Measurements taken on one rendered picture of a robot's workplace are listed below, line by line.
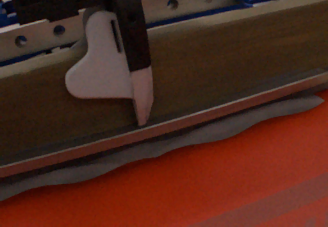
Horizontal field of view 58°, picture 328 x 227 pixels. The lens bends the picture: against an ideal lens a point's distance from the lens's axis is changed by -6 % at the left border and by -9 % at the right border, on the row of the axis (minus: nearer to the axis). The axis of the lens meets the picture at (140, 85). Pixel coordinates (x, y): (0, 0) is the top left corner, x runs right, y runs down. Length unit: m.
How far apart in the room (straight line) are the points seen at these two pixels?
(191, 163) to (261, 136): 0.07
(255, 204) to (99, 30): 0.15
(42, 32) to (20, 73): 0.32
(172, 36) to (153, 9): 0.33
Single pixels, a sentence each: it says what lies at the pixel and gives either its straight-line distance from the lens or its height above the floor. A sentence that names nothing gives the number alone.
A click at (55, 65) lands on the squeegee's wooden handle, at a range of 0.24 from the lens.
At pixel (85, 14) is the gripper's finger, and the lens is 0.27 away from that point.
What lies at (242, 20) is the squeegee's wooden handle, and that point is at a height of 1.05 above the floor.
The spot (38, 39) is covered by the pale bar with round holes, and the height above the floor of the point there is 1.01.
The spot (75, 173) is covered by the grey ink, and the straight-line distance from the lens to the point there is 0.27.
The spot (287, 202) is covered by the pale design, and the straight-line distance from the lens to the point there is 0.23.
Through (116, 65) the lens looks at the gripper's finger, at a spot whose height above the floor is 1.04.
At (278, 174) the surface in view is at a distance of 0.25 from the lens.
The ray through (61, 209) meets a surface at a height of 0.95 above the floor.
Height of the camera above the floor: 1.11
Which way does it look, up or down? 23 degrees down
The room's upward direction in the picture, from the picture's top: 11 degrees counter-clockwise
